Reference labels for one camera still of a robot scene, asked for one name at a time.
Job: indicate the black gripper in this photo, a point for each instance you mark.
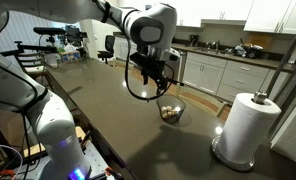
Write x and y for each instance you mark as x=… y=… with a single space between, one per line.
x=151 y=69

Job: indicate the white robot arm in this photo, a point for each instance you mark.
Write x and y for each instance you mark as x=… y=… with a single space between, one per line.
x=52 y=123

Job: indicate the snack packets in basket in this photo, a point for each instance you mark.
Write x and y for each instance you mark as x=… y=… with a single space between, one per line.
x=168 y=112

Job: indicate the white trash bin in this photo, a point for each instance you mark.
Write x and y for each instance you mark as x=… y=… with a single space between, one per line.
x=172 y=64

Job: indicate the black coffee maker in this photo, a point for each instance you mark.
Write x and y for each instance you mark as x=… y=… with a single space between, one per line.
x=193 y=40

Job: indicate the black office chair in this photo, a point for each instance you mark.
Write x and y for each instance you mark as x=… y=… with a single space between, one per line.
x=108 y=52

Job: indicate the white lower kitchen cabinets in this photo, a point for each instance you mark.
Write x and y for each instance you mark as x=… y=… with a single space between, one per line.
x=223 y=76

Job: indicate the white kitchen cabinets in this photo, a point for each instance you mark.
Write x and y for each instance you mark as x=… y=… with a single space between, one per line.
x=269 y=16
x=223 y=76

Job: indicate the kitchen sink faucet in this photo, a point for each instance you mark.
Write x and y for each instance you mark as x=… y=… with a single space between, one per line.
x=214 y=45

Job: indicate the white paper towel roll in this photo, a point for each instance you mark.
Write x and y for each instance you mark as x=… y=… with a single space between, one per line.
x=246 y=127

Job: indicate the clutter on counter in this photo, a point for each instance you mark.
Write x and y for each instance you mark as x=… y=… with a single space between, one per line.
x=248 y=50

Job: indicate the metal paper towel holder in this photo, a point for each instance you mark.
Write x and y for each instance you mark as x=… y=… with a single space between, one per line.
x=259 y=97

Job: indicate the wooden chair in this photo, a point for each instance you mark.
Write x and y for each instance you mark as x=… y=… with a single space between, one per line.
x=33 y=64

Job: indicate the white upper kitchen cabinets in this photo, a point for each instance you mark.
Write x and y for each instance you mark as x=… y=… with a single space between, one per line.
x=269 y=16

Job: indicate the black wire mesh basket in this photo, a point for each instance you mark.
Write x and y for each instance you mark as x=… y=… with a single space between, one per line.
x=175 y=102

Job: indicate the black camera on stand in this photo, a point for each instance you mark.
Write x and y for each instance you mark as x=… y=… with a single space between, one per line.
x=70 y=34

